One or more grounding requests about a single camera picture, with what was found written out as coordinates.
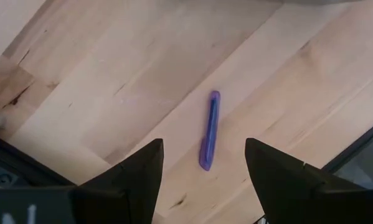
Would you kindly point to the purple highlighter marker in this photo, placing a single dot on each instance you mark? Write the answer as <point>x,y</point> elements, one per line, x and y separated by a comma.
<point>209,130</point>

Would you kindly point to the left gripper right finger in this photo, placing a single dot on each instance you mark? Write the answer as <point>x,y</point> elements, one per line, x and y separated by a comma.
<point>298,196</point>

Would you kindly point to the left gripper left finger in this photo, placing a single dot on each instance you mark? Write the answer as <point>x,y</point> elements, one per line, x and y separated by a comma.
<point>117,199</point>

